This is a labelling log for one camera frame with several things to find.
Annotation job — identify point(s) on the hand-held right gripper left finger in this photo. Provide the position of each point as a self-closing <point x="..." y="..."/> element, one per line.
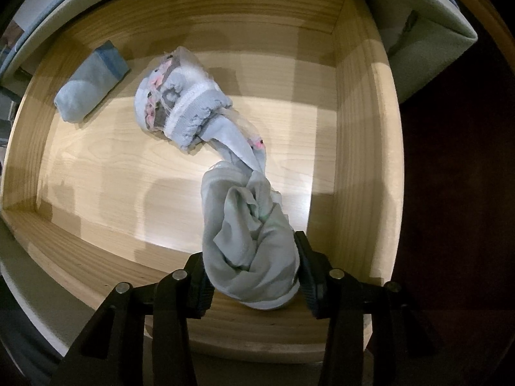
<point x="201" y="285"/>

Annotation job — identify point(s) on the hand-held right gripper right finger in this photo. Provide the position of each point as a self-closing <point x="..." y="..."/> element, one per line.
<point x="308" y="273"/>

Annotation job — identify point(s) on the pale blue underwear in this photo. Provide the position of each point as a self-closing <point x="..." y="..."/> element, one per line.
<point x="241" y="249"/>

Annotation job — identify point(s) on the wooden drawer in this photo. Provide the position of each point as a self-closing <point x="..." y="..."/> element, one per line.
<point x="120" y="177"/>

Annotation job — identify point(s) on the white pink patterned sock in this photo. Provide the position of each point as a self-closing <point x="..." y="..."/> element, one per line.
<point x="181" y="100"/>

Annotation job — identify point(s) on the blue grey rolled sock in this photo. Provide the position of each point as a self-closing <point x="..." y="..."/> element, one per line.
<point x="84" y="84"/>

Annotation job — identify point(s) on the brown wooden frame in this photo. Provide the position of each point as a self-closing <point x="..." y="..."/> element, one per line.
<point x="474" y="0"/>

